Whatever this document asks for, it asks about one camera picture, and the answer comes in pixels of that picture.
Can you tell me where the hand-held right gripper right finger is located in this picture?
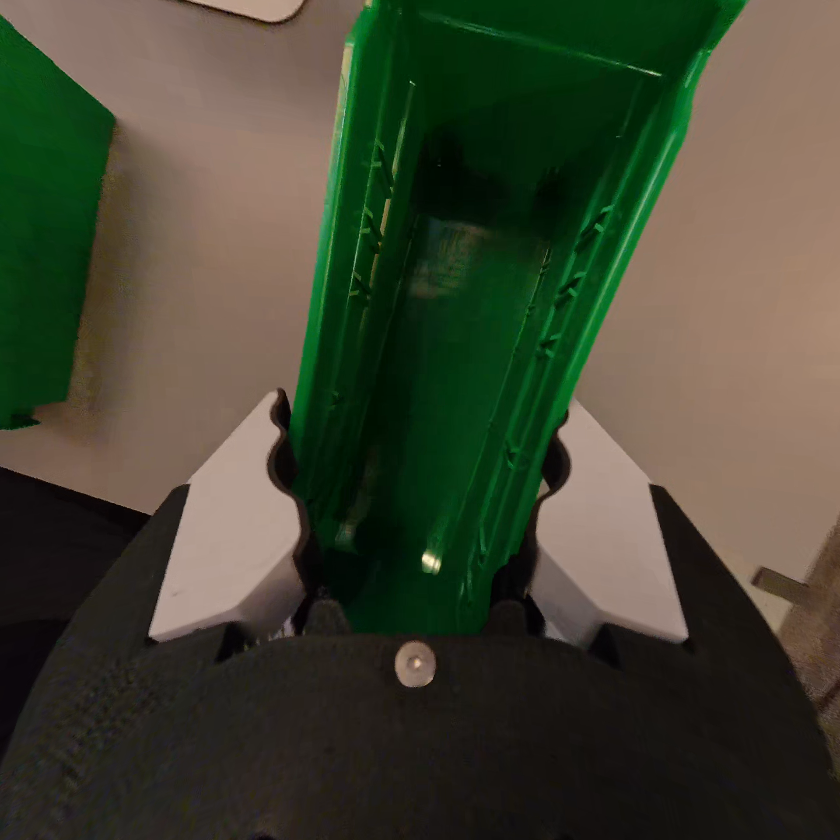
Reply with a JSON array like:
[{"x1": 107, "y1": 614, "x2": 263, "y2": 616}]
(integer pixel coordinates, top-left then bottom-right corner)
[{"x1": 524, "y1": 399, "x2": 691, "y2": 649}]

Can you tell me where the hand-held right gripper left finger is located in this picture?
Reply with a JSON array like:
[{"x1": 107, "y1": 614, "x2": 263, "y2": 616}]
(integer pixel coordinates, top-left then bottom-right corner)
[{"x1": 148, "y1": 388, "x2": 324, "y2": 644}]

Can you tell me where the green plastic bin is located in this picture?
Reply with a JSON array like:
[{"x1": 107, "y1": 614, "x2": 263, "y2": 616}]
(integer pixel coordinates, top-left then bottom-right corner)
[
  {"x1": 287, "y1": 0, "x2": 750, "y2": 636},
  {"x1": 0, "y1": 13, "x2": 117, "y2": 432}
]

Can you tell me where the person's dark clothing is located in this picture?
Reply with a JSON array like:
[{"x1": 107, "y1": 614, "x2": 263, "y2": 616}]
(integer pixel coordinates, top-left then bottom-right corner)
[{"x1": 0, "y1": 465, "x2": 155, "y2": 756}]

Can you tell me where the grey metal bar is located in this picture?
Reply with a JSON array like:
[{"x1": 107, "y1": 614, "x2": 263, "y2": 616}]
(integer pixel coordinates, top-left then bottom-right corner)
[{"x1": 750, "y1": 566, "x2": 812, "y2": 609}]

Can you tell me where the white stand base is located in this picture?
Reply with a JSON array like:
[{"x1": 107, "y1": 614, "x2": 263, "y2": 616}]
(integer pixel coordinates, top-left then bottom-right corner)
[{"x1": 176, "y1": 0, "x2": 307, "y2": 25}]

